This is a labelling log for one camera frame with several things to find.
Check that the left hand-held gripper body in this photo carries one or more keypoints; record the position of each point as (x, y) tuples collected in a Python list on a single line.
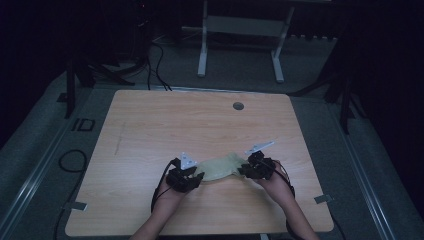
[(181, 175)]

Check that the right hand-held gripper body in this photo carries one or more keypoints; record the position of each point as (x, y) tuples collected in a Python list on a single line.
[(263, 166)]

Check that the person's left hand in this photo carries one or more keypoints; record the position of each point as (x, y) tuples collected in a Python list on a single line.
[(171, 195)]

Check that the person's right hand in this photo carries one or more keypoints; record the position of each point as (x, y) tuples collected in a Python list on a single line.
[(276, 186)]

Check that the grey table grommet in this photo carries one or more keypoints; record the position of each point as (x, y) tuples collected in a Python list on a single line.
[(238, 106)]

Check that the grey tape piece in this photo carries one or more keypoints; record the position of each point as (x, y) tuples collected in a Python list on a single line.
[(323, 199), (78, 206)]

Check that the white table leg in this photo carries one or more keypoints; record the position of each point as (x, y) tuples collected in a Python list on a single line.
[(264, 237)]

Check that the black stand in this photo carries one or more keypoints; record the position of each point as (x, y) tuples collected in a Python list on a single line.
[(346, 100), (70, 86)]

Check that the white metal stand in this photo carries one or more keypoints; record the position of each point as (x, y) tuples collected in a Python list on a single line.
[(245, 26)]

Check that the metal floor rail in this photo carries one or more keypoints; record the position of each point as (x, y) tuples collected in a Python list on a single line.
[(30, 185), (363, 173)]

